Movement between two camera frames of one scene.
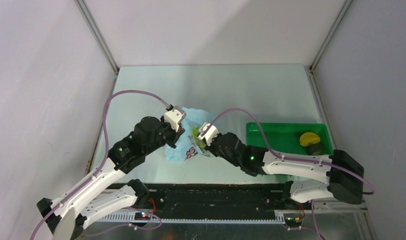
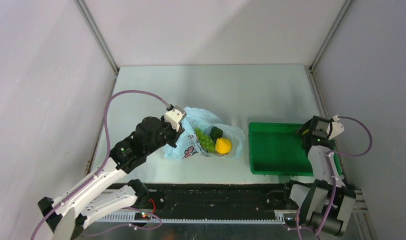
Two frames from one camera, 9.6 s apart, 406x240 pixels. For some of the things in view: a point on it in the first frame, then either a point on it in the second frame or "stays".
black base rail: (219, 199) stays
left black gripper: (175, 135) stays
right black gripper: (210, 147) to (304, 126)
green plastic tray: (285, 136) stays
